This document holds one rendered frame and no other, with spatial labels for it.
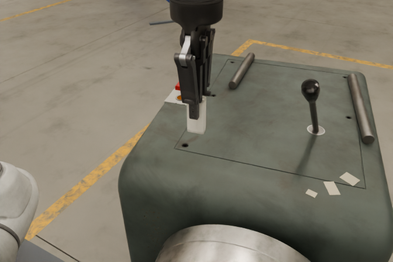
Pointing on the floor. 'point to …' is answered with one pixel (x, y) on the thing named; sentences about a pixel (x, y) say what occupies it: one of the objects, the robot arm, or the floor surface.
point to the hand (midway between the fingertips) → (196, 114)
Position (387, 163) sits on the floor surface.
